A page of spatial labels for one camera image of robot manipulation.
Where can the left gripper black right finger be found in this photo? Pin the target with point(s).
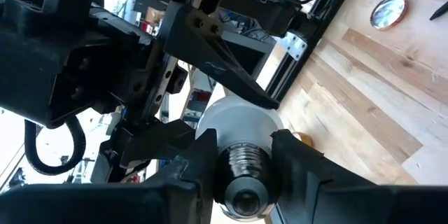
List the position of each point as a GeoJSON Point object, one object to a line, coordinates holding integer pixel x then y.
{"type": "Point", "coordinates": [350, 206]}

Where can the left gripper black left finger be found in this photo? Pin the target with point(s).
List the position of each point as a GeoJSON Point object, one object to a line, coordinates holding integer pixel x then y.
{"type": "Point", "coordinates": [105, 206]}

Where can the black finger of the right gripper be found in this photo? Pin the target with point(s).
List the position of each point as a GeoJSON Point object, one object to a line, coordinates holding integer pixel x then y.
{"type": "Point", "coordinates": [196, 42]}
{"type": "Point", "coordinates": [157, 140]}

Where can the brass lamp base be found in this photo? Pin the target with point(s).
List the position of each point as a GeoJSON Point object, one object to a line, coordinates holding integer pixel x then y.
{"type": "Point", "coordinates": [304, 138]}

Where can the white lightbulb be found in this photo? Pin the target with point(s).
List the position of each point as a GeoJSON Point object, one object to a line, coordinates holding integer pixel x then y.
{"type": "Point", "coordinates": [241, 122]}

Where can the round silver metal lid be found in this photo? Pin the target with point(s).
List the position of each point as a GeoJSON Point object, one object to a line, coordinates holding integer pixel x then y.
{"type": "Point", "coordinates": [388, 12]}

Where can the black pen tip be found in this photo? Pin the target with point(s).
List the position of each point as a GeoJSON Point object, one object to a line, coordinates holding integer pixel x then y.
{"type": "Point", "coordinates": [439, 11]}

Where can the silver metal corner bracket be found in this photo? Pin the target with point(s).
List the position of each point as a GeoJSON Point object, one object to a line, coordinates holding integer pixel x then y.
{"type": "Point", "coordinates": [294, 43]}

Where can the black table frame rail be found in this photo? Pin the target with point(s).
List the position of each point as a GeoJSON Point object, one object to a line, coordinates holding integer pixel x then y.
{"type": "Point", "coordinates": [316, 29]}

